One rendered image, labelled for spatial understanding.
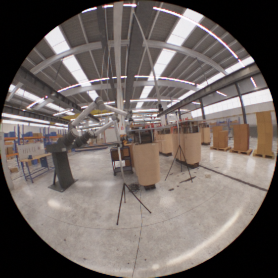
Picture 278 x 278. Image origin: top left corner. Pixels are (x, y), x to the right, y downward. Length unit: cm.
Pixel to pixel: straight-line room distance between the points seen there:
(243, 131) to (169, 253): 484
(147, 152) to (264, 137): 460
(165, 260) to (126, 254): 43
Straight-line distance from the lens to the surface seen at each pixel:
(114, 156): 299
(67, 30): 1041
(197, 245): 140
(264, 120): 475
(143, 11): 360
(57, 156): 280
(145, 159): 177
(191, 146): 291
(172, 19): 1009
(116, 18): 739
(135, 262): 130
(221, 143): 563
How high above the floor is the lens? 127
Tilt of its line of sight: 3 degrees down
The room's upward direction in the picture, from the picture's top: 6 degrees counter-clockwise
